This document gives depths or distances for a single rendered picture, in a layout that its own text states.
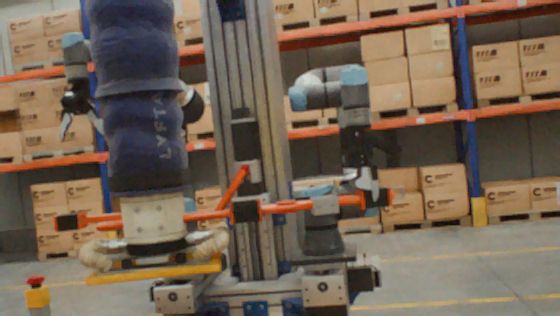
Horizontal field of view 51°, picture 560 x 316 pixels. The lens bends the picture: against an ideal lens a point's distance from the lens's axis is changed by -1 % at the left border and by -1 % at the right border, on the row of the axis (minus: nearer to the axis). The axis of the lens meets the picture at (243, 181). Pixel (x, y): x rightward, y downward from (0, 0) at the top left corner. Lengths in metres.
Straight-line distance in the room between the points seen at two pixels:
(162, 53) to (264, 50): 0.74
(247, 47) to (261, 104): 0.22
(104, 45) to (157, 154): 0.31
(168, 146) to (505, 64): 7.66
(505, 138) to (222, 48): 8.26
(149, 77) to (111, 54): 0.11
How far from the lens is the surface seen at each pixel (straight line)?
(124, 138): 1.55
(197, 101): 2.21
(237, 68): 2.24
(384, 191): 1.64
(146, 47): 1.55
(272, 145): 2.22
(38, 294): 2.33
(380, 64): 8.72
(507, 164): 10.23
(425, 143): 10.01
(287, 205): 1.60
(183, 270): 1.51
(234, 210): 1.58
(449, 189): 8.78
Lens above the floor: 1.43
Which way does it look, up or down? 3 degrees down
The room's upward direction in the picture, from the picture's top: 6 degrees counter-clockwise
